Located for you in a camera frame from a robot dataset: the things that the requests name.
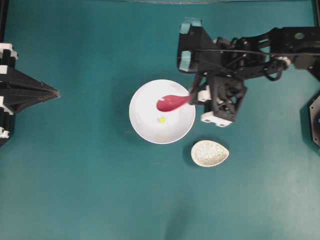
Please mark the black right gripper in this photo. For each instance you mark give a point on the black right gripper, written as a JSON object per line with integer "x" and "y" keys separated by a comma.
{"x": 221, "y": 97}

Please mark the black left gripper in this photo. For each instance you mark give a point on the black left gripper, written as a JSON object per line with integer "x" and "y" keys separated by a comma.
{"x": 10, "y": 105}

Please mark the pink plastic spoon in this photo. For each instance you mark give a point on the pink plastic spoon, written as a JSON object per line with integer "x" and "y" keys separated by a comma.
{"x": 172, "y": 102}

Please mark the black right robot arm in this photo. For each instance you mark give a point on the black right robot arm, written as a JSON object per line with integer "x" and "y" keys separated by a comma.
{"x": 270, "y": 54}

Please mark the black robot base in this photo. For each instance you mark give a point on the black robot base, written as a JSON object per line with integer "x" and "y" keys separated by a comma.
{"x": 310, "y": 122}

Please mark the yellow hexagonal prism block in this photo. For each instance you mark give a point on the yellow hexagonal prism block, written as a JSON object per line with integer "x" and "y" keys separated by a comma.
{"x": 162, "y": 120}

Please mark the speckled teardrop ceramic dish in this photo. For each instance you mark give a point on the speckled teardrop ceramic dish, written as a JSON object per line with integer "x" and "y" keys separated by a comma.
{"x": 208, "y": 153}

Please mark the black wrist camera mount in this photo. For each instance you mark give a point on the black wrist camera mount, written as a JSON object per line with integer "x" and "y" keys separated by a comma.
{"x": 197, "y": 52}

